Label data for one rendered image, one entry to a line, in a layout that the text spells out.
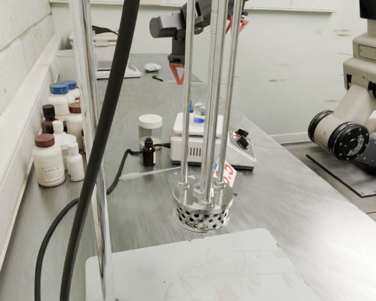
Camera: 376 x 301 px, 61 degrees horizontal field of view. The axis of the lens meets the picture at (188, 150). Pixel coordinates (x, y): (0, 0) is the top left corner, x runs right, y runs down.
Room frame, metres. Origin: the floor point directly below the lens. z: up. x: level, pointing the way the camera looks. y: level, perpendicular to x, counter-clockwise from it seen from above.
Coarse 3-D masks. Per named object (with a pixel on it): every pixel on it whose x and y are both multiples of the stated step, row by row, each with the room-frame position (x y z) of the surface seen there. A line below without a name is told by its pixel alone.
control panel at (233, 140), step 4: (232, 128) 0.75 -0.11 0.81; (232, 132) 0.73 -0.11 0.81; (232, 136) 0.70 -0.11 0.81; (236, 136) 0.72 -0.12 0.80; (232, 140) 0.67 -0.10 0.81; (248, 140) 0.74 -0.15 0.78; (232, 144) 0.65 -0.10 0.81; (236, 144) 0.67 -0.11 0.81; (240, 148) 0.66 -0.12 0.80; (248, 148) 0.69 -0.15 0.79; (252, 148) 0.70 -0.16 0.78; (248, 152) 0.66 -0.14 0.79; (252, 152) 0.68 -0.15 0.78; (252, 156) 0.65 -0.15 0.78
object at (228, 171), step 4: (228, 164) 0.63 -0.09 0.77; (216, 168) 0.58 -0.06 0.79; (224, 168) 0.61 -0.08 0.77; (228, 168) 0.62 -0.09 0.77; (232, 168) 0.63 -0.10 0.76; (216, 172) 0.57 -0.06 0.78; (224, 172) 0.59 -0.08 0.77; (228, 172) 0.60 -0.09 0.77; (232, 172) 0.61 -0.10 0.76; (216, 176) 0.56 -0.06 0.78; (224, 176) 0.58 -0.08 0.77; (228, 176) 0.59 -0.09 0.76; (232, 176) 0.60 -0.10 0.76; (224, 180) 0.57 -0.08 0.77; (228, 180) 0.57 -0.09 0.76
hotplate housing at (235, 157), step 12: (168, 144) 0.69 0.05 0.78; (180, 144) 0.65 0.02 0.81; (192, 144) 0.65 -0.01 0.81; (216, 144) 0.65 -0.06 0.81; (228, 144) 0.65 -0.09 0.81; (180, 156) 0.65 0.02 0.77; (192, 156) 0.65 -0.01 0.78; (216, 156) 0.65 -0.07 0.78; (228, 156) 0.64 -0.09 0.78; (240, 156) 0.64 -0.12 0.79; (252, 168) 0.64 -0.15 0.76
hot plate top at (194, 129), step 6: (180, 114) 0.76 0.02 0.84; (192, 114) 0.77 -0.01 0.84; (180, 120) 0.72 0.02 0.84; (222, 120) 0.73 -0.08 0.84; (174, 126) 0.68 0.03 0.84; (180, 126) 0.68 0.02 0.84; (192, 126) 0.68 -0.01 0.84; (198, 126) 0.69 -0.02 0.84; (174, 132) 0.66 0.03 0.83; (180, 132) 0.66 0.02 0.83; (192, 132) 0.66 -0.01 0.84; (198, 132) 0.65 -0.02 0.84
